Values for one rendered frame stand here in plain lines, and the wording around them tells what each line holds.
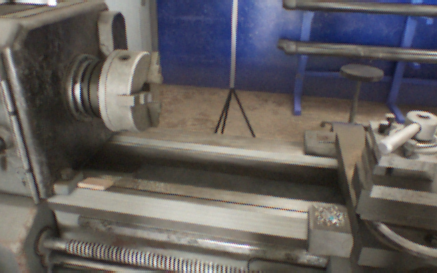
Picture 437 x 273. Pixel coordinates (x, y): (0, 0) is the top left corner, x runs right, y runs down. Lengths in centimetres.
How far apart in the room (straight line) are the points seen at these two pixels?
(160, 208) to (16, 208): 41
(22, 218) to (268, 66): 340
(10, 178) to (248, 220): 68
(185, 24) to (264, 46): 92
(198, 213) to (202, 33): 331
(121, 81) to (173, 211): 39
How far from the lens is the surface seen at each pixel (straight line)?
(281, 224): 99
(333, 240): 97
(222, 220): 100
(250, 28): 406
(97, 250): 111
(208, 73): 427
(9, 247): 114
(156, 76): 112
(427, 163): 79
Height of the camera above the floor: 149
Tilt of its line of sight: 28 degrees down
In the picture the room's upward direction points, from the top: 1 degrees clockwise
